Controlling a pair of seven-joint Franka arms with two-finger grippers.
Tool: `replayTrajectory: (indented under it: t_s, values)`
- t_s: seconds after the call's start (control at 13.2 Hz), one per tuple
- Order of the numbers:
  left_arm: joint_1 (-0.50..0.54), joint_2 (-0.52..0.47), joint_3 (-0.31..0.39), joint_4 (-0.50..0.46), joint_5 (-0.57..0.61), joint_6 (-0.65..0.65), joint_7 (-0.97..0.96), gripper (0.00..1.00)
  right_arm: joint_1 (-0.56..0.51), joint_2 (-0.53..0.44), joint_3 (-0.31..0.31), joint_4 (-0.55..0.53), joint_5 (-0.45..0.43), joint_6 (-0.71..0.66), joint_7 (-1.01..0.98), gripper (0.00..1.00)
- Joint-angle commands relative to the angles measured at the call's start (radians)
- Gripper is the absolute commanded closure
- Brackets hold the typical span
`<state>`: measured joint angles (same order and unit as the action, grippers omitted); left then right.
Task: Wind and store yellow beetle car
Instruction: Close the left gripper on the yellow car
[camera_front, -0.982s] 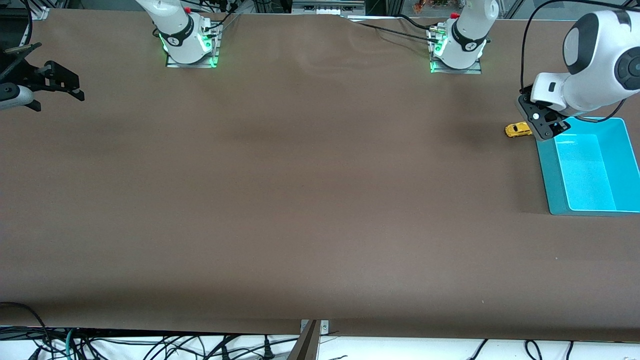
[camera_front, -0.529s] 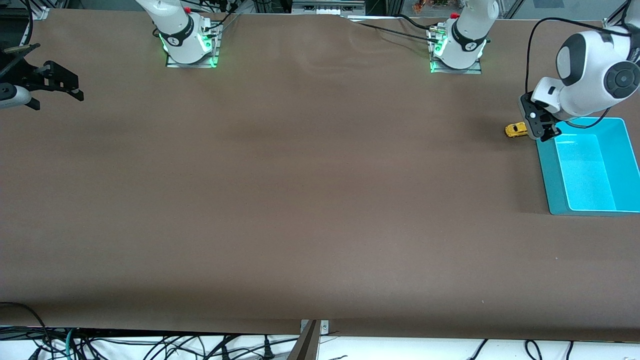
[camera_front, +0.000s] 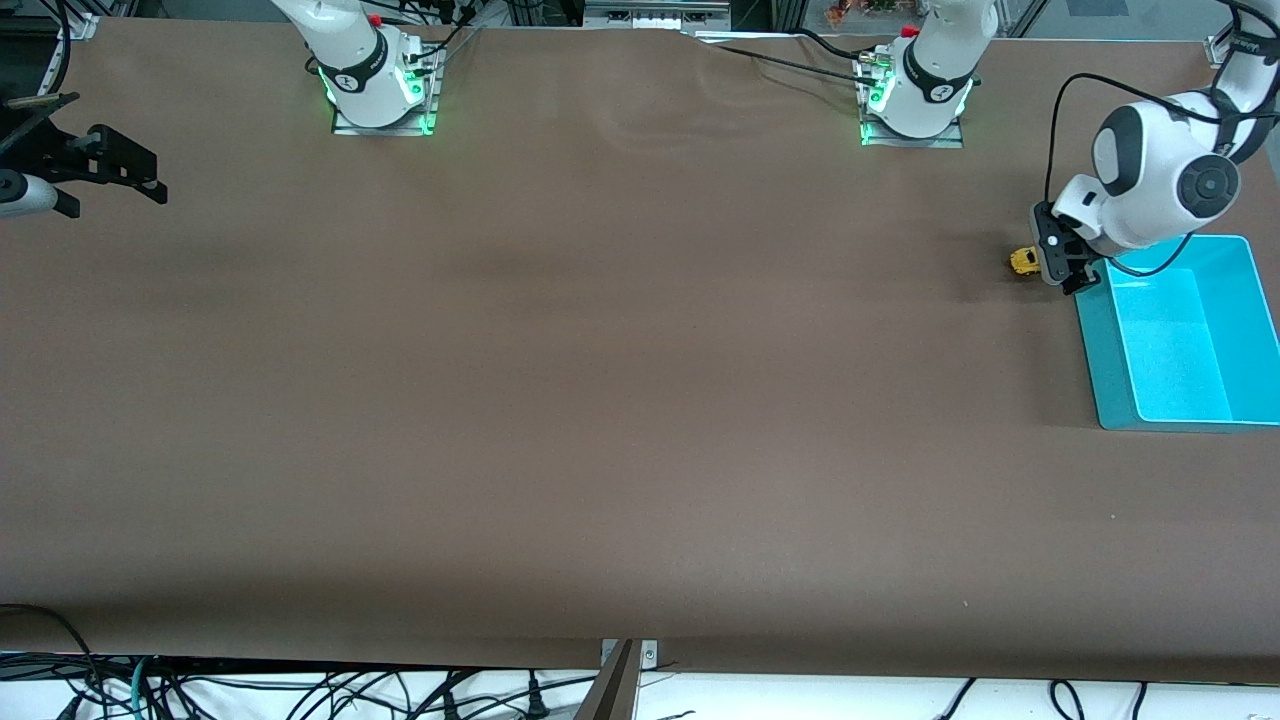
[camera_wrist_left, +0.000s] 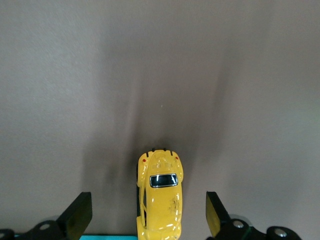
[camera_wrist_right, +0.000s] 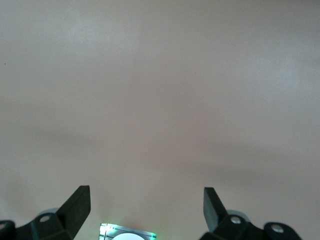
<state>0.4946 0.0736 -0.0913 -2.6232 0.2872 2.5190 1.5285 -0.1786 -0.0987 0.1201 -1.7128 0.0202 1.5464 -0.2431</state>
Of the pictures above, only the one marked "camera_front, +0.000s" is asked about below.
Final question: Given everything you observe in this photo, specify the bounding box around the teal plastic bin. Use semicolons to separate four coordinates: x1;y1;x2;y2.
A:
1075;235;1280;432

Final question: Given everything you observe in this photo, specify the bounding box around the long black table cable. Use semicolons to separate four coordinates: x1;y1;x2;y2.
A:
712;44;883;87

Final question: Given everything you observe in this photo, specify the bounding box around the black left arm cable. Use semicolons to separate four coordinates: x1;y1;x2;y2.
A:
1044;72;1241;279

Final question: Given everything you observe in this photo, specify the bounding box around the short black table cable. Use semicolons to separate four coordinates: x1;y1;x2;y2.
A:
790;28;873;63

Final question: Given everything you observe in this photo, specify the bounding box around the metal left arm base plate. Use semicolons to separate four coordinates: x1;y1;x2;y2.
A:
860;55;966;149

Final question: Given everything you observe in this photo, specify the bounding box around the grey device box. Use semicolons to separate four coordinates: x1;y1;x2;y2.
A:
583;0;733;29

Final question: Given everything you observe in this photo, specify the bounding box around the black looped floor cable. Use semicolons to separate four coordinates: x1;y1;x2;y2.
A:
0;603;101;720

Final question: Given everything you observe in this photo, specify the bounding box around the grey table leg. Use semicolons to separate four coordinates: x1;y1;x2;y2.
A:
572;640;641;720

